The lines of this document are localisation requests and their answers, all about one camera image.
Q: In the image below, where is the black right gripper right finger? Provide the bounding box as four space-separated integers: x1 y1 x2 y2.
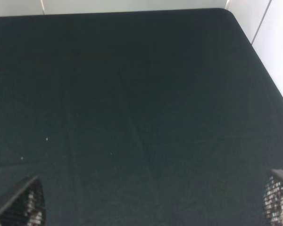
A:
263 169 283 226

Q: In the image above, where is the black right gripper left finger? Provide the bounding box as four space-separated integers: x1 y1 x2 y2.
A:
0 176 46 226

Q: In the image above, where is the black tablecloth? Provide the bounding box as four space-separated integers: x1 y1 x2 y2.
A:
0 8 283 226

